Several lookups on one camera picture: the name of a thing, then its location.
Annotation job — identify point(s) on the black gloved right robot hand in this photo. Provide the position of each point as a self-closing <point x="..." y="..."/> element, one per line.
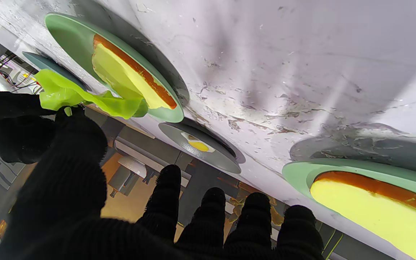
<point x="9" y="126"/>

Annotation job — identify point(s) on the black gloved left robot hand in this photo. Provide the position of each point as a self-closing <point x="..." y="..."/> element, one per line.
<point x="60" y="202"/>

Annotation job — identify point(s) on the green toy lettuce leaf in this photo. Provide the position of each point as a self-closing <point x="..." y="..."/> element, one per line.
<point x="60" y="92"/>

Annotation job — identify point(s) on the yellow toy bread slice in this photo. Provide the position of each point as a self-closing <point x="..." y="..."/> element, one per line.
<point x="135" y="81"/>
<point x="366" y="213"/>

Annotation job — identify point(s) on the toy fried egg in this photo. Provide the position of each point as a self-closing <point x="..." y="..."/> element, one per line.
<point x="198" y="145"/>

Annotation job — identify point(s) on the dark teal round plate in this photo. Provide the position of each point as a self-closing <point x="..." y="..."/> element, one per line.
<point x="42" y="61"/>

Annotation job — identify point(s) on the light green round plate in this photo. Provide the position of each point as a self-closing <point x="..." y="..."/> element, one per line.
<point x="298" y="177"/>
<point x="70" y="39"/>

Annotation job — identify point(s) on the grey round plate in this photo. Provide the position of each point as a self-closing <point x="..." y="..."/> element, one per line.
<point x="193" y="159"/>

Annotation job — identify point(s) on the yellow ginger root decoration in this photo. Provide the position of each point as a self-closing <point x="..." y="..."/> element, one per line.
<point x="237" y="207"/>

